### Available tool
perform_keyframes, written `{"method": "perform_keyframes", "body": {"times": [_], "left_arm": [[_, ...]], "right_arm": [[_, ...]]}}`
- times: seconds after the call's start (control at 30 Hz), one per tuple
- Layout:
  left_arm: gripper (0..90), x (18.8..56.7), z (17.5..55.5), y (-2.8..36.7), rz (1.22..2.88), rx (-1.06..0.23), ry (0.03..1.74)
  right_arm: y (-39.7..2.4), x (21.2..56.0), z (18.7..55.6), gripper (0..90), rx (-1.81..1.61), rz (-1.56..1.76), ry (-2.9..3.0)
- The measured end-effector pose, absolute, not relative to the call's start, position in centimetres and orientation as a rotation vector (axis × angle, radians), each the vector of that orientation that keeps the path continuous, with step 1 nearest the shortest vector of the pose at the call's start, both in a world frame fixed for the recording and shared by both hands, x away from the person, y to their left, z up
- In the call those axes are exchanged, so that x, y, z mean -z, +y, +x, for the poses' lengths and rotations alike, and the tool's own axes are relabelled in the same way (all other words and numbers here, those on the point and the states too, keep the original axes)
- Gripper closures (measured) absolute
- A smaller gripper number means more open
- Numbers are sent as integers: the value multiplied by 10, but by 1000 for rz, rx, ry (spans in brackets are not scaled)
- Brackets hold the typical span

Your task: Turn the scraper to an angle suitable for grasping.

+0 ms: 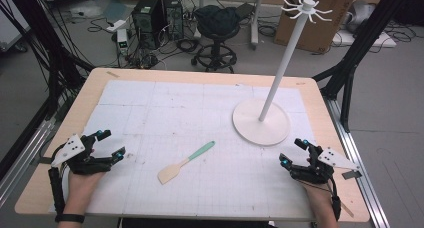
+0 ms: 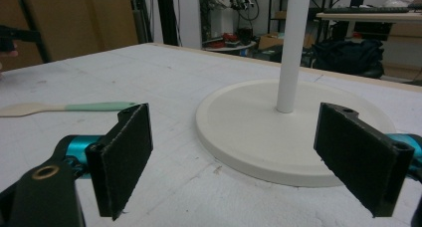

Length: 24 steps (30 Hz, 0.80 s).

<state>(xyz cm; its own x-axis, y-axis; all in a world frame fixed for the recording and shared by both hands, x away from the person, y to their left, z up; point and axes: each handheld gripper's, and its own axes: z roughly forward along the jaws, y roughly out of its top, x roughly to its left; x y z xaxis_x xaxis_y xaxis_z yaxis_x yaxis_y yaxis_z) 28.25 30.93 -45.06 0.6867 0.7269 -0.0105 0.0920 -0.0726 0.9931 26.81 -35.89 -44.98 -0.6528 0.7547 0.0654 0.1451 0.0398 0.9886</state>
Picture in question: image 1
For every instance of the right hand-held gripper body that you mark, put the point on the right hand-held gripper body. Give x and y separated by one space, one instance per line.
313 171

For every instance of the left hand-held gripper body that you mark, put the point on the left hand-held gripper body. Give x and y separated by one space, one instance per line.
87 164

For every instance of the white hook rack stand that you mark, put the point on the white hook rack stand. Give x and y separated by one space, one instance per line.
283 66

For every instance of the person's left hand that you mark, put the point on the person's left hand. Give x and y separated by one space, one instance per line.
81 186

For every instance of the person's right hand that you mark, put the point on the person's right hand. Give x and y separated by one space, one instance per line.
316 196

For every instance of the black tape piece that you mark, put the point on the black tape piece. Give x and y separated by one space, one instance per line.
351 175

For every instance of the grey tape piece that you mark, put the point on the grey tape piece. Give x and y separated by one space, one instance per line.
45 160

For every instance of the tan tape strip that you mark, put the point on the tan tape strip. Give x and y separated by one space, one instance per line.
347 209

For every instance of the black wristband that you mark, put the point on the black wristband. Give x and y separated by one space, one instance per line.
70 218

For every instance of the wooden table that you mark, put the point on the wooden table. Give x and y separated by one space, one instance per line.
100 75

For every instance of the brown tape piece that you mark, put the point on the brown tape piece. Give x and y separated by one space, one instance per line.
112 74

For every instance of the white grid mat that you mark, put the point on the white grid mat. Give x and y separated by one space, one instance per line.
186 114

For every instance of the small device with green display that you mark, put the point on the small device with green display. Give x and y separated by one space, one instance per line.
122 40

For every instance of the person's dark clothing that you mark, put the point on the person's dark clothing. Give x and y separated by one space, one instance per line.
200 223

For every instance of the white power strip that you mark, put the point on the white power strip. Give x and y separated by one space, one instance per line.
116 25

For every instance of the large black computer tower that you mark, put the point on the large black computer tower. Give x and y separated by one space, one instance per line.
148 21

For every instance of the large cardboard box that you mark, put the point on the large cardboard box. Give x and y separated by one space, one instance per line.
320 21

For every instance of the black swivel stool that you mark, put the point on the black swivel stool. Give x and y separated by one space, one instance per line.
216 51

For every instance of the white flat board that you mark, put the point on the white flat board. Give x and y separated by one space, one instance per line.
383 40

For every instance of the slim black computer tower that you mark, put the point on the slim black computer tower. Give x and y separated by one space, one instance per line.
173 16

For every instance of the dark cloth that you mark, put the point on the dark cloth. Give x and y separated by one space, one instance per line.
216 18

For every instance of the aluminium rail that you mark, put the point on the aluminium rail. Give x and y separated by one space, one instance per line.
23 158
360 168

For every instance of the black frame stand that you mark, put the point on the black frame stand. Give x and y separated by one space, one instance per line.
50 54
360 48

